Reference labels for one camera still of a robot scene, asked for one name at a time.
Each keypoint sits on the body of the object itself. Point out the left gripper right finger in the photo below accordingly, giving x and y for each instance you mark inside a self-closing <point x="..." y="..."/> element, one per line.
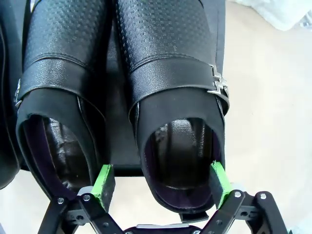
<point x="221" y="185"/>

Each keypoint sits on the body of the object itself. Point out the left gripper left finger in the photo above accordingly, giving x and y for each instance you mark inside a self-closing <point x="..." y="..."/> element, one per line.
<point x="104" y="185"/>

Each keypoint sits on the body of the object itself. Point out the black leather loafer shoe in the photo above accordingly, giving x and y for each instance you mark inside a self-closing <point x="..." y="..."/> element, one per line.
<point x="6" y="122"/>
<point x="165" y="73"/>
<point x="61" y="73"/>

